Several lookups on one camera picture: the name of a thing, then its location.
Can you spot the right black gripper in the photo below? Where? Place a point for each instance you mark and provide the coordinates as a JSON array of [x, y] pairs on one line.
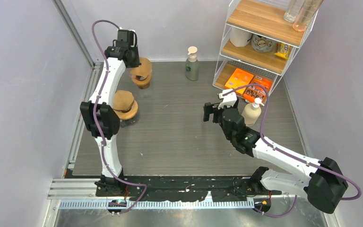
[[210, 109]]

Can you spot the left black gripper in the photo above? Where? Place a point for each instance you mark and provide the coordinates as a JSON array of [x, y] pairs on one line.
[[136, 63]]

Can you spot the small wooden ring holder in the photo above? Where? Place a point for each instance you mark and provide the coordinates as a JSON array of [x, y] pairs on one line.
[[142, 82]]

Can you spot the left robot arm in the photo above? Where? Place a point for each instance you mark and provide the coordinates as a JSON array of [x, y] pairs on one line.
[[98, 114]]

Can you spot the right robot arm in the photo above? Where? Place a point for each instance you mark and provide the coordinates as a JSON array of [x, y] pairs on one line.
[[319, 181]]

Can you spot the small glass with wood band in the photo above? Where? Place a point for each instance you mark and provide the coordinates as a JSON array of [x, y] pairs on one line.
[[144, 86]]

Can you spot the cream pump bottle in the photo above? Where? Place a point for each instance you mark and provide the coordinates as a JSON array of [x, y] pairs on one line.
[[252, 112]]

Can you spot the orange box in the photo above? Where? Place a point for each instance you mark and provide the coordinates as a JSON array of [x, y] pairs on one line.
[[238, 78]]

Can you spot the orange snack packet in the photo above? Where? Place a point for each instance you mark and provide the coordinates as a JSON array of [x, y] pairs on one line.
[[257, 92]]

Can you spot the green pump bottle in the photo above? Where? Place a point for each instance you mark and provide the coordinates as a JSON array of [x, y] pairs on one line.
[[192, 64]]

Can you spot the glass carafe server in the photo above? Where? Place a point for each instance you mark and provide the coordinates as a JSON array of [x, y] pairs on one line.
[[129, 122]]

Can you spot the white paper roll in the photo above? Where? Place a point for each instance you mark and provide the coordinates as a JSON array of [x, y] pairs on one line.
[[239, 37]]

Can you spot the cartoon printed tin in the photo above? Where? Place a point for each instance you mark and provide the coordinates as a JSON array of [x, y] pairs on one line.
[[262, 44]]

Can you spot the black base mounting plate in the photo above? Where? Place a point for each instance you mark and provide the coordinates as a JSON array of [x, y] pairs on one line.
[[182, 188]]

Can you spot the yellow snack bag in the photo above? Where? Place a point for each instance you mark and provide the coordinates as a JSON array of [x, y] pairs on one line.
[[283, 51]]

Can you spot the clear glass bottle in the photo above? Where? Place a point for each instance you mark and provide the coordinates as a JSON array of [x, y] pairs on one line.
[[293, 10]]

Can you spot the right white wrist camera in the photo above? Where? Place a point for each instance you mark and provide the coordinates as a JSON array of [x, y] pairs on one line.
[[228, 98]]

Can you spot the aluminium frame rail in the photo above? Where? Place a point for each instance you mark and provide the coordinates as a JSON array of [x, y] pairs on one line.
[[69, 16]]

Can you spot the white wire wooden shelf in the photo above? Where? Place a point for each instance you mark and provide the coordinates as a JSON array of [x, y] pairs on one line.
[[263, 18]]

